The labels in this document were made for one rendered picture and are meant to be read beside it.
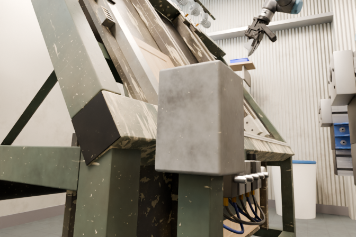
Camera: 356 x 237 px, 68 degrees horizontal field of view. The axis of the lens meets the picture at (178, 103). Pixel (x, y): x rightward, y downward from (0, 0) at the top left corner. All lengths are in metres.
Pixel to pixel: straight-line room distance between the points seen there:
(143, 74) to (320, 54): 4.24
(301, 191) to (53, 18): 3.67
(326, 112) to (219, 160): 0.74
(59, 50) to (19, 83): 2.67
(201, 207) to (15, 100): 3.01
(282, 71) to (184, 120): 4.43
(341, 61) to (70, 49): 0.59
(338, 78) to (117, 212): 0.50
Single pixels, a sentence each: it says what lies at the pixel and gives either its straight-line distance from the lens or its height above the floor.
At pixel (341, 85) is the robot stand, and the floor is 0.92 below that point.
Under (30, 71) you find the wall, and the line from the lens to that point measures 3.47.
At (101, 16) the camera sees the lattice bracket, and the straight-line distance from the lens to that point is 1.00.
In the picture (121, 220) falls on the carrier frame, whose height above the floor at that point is 0.65.
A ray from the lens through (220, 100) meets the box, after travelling 0.41.
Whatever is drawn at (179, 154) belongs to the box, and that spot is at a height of 0.78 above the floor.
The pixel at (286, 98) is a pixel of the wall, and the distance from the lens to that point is 4.70.
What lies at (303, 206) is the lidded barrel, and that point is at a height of 0.16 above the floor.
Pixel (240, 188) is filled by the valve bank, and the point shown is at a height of 0.69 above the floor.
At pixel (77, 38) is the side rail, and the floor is 1.04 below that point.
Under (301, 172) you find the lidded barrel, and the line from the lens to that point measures 3.98.
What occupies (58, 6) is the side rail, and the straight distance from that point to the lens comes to 0.79.
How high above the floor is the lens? 0.78
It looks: 11 degrees up
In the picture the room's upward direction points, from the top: 2 degrees clockwise
